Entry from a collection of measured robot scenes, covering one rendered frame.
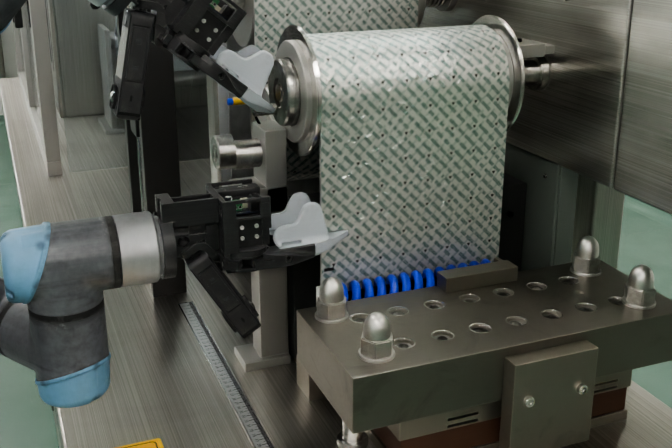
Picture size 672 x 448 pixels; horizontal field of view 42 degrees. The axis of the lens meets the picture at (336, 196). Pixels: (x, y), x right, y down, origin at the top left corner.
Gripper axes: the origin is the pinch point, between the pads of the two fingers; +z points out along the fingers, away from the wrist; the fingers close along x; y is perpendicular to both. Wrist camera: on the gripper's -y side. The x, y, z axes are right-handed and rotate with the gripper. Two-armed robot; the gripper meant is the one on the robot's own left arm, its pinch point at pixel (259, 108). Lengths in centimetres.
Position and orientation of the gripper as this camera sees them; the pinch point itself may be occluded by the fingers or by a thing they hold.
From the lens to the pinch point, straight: 99.7
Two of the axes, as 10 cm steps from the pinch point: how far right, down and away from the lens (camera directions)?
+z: 7.1, 5.2, 4.7
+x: -3.7, -2.9, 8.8
